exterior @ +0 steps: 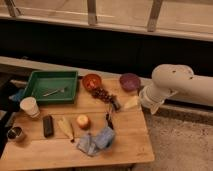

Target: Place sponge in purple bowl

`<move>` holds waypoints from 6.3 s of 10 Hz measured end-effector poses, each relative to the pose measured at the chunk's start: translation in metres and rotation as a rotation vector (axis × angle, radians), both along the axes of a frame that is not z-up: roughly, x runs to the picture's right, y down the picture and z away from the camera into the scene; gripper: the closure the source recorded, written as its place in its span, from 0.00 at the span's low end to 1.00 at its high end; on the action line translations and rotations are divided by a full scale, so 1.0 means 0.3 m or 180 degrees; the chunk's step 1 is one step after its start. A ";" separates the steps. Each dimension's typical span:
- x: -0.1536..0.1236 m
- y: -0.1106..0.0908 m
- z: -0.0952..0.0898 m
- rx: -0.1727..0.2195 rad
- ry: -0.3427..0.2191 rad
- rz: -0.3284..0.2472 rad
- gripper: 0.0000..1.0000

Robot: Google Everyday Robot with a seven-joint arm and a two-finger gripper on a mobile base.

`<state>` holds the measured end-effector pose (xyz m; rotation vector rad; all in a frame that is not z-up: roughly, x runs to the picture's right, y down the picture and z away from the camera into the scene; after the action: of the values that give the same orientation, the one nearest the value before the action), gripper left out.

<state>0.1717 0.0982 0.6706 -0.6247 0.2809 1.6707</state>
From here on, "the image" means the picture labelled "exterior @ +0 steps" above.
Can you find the bunch of dark grapes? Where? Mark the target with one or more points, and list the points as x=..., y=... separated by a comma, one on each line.
x=103, y=95

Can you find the black handled utensil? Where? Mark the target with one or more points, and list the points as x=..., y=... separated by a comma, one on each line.
x=114, y=106

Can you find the orange red bowl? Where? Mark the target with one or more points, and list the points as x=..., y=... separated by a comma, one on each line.
x=91, y=81

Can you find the purple bowl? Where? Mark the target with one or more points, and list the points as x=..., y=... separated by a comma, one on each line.
x=129, y=82

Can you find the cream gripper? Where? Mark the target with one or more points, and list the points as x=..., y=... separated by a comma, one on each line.
x=132, y=102

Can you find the silver fork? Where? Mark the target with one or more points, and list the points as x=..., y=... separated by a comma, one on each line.
x=55, y=91

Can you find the blue sponge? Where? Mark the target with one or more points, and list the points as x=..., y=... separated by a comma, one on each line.
x=104, y=138

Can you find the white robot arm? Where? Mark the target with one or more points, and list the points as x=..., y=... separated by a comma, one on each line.
x=169, y=80

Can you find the white paper cup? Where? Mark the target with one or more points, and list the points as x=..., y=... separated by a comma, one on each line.
x=30, y=107

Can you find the red yellow apple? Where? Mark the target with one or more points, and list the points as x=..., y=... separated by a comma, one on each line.
x=83, y=121

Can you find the green plastic tray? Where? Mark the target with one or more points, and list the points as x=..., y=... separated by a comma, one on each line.
x=41, y=82

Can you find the black rectangular remote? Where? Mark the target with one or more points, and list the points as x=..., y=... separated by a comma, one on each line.
x=48, y=128

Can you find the small metal cup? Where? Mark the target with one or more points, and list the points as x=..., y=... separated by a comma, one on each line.
x=16, y=134

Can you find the blue crumpled cloth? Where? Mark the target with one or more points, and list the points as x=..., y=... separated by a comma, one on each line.
x=87, y=146

